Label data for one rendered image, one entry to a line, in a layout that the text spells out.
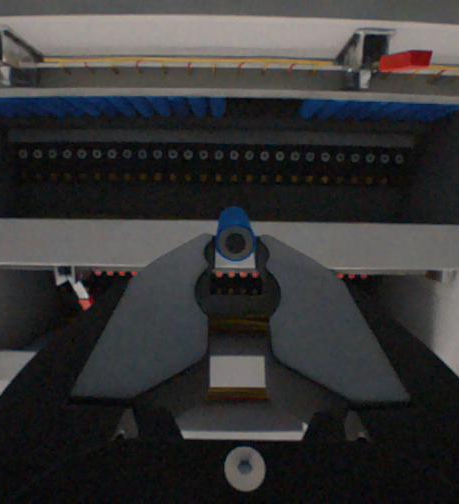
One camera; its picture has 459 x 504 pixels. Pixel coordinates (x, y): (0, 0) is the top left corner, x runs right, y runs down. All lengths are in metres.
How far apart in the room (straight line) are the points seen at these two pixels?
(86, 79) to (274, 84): 0.16
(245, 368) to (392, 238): 0.24
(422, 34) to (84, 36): 0.24
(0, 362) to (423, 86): 0.58
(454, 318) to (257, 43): 0.37
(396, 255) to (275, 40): 0.22
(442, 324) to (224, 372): 0.29
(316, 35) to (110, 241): 0.24
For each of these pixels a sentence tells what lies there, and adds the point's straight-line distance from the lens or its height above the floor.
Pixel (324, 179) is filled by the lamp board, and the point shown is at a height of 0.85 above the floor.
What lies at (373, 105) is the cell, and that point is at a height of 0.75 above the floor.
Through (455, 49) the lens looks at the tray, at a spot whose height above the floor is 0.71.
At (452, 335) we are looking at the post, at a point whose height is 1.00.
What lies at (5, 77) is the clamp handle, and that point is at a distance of 0.29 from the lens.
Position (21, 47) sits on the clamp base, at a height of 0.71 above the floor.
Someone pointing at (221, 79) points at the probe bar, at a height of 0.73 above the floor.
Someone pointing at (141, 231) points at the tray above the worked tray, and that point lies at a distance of 0.29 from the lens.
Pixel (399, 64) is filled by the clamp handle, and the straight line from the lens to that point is 0.21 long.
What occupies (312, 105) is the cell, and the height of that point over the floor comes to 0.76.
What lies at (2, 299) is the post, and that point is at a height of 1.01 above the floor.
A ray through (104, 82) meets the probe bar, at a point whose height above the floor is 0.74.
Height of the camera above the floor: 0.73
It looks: 31 degrees up
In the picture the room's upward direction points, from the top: 179 degrees counter-clockwise
